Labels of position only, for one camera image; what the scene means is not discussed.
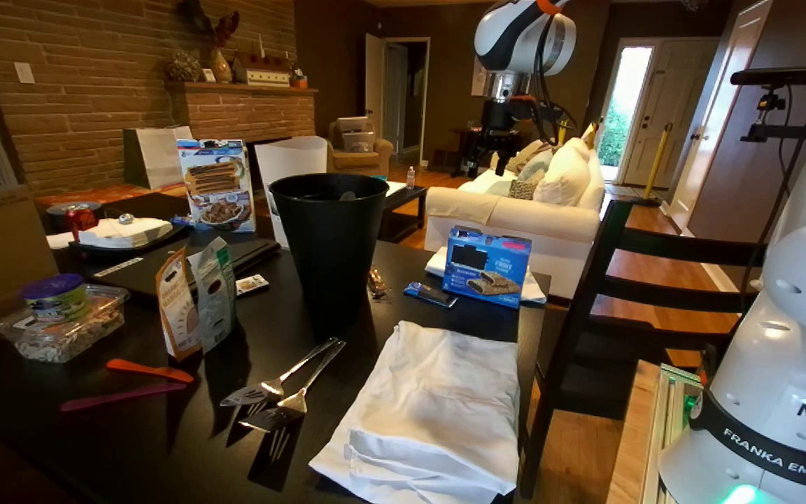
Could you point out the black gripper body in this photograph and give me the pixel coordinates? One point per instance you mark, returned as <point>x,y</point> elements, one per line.
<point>510,114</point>

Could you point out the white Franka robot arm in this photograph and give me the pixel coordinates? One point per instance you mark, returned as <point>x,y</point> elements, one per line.
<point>797,282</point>

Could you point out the blue cardboard box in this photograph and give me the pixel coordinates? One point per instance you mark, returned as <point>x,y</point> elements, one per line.
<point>487,269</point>

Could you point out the waffle cardboard box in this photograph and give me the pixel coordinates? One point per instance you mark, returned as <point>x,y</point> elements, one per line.
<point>217,187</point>

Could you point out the grey sofa pillow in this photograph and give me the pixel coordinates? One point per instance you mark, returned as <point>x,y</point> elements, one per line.
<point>529,178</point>

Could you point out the white sofa pillow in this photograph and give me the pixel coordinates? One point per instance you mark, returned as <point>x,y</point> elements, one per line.
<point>566,173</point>

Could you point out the white sofa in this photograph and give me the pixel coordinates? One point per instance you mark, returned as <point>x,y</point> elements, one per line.
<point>553,229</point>

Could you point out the dark coffee table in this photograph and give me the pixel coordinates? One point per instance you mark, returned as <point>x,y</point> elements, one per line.
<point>406,199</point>

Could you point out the tan armchair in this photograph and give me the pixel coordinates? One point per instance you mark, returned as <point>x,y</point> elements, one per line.
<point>361,162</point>

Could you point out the yellow pole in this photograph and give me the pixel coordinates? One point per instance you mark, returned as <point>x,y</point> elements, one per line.
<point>658,157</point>

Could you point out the beige storage basket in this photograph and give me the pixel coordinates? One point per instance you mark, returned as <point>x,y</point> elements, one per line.
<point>356,134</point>

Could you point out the black wooden chair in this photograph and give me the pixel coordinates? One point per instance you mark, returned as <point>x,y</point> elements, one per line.
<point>683,247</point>

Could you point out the black plastic bin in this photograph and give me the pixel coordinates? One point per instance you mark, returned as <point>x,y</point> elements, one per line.
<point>328,241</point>

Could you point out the white translucent bin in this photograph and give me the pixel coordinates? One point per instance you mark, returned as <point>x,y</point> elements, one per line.
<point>293,157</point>

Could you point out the white folded cloth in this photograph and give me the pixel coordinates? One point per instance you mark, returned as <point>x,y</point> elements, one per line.
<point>422,422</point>

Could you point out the dried flower vase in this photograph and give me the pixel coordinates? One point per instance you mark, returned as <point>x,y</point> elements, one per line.
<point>217,61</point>

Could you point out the wooden robot platform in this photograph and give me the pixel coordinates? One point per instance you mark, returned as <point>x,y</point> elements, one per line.
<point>636,437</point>

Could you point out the green white standing pouch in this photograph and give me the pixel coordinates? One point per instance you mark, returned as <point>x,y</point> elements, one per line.
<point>215,299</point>

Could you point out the metal serving fork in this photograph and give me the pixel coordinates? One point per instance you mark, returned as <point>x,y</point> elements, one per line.
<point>240,397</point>

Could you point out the brown white standing pouch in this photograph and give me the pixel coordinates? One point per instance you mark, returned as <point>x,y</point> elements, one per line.
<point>178,317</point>

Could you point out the white takeaway container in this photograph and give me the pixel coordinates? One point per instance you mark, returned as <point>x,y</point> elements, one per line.
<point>125,234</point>

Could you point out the brick hearth ledge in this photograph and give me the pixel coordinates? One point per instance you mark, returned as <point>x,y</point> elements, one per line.
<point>112,197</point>

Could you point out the orange stick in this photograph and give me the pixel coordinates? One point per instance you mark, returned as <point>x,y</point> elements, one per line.
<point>152,370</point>

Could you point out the small red topped jar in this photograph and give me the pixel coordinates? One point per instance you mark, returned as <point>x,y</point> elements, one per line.
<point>75,216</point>

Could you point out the purple stick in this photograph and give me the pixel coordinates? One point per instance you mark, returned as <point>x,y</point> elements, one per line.
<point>112,398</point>

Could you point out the purple lidded jar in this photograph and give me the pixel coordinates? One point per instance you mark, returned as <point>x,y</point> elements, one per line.
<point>54,285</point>

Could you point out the clear plastic food container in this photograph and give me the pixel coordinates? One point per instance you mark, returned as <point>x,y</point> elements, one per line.
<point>58,339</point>

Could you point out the brown paper bag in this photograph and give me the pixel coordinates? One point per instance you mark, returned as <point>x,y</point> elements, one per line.
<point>2,241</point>

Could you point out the black camera on stand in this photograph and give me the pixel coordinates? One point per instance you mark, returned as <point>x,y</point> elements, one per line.
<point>777,75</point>

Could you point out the white wall light switch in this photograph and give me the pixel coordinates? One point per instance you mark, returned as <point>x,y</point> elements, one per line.
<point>24,75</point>

